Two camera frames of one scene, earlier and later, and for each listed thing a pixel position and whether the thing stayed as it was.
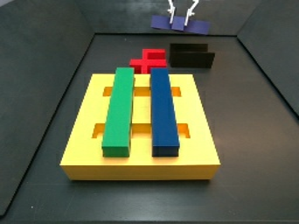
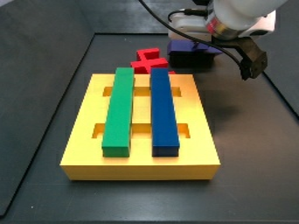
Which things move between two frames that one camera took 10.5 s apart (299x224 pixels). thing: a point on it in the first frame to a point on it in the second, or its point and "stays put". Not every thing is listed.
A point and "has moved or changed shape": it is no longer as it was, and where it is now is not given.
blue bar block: (164, 134) stays put
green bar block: (116, 136) stays put
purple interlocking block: (160, 22) has moved or changed shape
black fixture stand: (191, 55) stays put
